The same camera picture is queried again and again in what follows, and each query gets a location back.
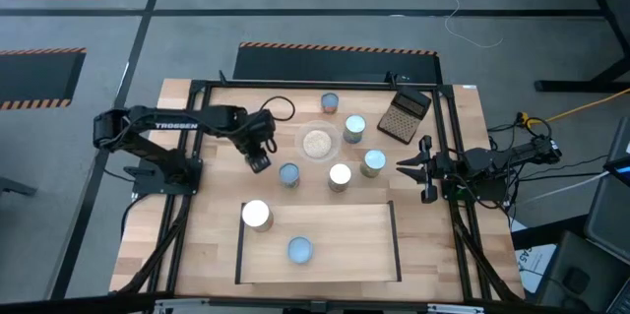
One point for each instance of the black aluminium table frame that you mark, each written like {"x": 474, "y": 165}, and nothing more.
{"x": 305, "y": 85}

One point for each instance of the laptop with blue screen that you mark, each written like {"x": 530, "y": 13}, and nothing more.
{"x": 621, "y": 170}

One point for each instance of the tall apple can silver lid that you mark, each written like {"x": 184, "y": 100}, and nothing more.
{"x": 256, "y": 213}

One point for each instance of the clear plastic bowl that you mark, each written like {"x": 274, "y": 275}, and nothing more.
{"x": 336, "y": 142}

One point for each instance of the short pineapple can grey lid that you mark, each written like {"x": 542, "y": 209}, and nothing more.
{"x": 289, "y": 174}

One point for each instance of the short orange-fruit can grey lid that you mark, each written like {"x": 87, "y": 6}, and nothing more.
{"x": 330, "y": 102}

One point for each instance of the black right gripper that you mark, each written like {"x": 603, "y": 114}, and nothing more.
{"x": 445, "y": 166}

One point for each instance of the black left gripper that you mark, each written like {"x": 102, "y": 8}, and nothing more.
{"x": 256, "y": 132}

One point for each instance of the black calculator tan keypad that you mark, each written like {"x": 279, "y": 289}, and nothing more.
{"x": 401, "y": 122}

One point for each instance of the black stand foot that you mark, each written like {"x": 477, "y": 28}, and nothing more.
{"x": 15, "y": 187}

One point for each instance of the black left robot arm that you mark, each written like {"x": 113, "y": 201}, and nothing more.
{"x": 177, "y": 125}

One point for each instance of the black rail silver brackets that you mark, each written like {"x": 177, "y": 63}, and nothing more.
{"x": 315, "y": 307}

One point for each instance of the tall green can silver lid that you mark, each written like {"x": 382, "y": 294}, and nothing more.
{"x": 375, "y": 159}

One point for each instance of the blue lid can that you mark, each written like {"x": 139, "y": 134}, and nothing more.
{"x": 355, "y": 124}

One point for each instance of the dark grey equipment case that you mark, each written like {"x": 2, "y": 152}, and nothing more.
{"x": 610, "y": 215}

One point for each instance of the black desk leg frame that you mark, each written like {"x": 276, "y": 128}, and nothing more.
{"x": 590, "y": 86}

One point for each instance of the black equipment case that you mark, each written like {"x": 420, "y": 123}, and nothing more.
{"x": 576, "y": 274}

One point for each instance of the black hazard-striped floor mat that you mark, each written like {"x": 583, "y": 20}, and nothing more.
{"x": 320, "y": 65}
{"x": 34, "y": 78}

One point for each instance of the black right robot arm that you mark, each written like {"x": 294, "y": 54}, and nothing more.
{"x": 512, "y": 154}

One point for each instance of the white printed paper sheet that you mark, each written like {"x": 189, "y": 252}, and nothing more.
{"x": 536, "y": 265}

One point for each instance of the heap of white rice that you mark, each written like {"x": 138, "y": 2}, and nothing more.
{"x": 316, "y": 144}

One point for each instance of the black floor beam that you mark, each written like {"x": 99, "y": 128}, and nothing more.
{"x": 546, "y": 236}

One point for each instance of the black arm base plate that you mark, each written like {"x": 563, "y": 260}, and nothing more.
{"x": 487, "y": 195}
{"x": 147, "y": 183}

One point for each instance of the wooden shelf black side rails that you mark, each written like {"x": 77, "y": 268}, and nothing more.
{"x": 354, "y": 245}

